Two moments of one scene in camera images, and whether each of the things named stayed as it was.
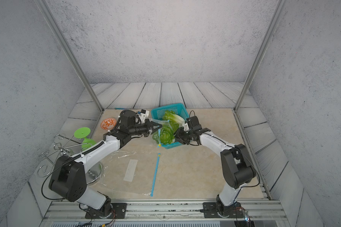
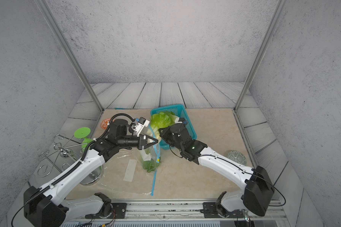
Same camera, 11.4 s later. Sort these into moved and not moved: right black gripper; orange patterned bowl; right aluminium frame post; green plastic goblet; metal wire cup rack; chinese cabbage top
Moved: chinese cabbage top; right black gripper
Not moved: orange patterned bowl; metal wire cup rack; green plastic goblet; right aluminium frame post
